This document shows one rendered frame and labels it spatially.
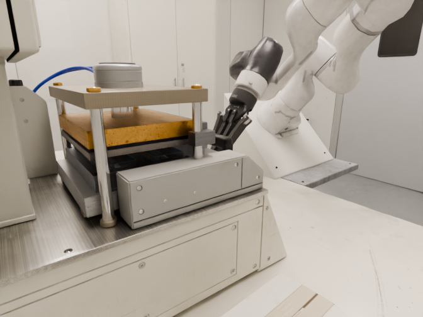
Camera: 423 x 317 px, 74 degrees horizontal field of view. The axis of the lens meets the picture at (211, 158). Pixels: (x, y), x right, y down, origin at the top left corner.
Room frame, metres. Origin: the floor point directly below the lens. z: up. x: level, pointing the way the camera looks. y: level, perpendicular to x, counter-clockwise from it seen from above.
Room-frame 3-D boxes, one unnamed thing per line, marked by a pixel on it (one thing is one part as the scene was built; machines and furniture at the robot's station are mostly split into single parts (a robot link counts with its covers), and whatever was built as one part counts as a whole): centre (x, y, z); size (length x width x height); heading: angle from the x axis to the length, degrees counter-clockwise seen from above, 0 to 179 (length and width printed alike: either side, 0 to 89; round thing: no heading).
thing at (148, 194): (0.43, 0.02, 0.96); 0.25 x 0.05 x 0.07; 127
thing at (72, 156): (0.50, 0.16, 0.98); 0.20 x 0.17 x 0.03; 37
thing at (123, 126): (0.50, 0.16, 1.07); 0.22 x 0.17 x 0.10; 37
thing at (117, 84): (0.49, 0.19, 1.08); 0.31 x 0.24 x 0.13; 37
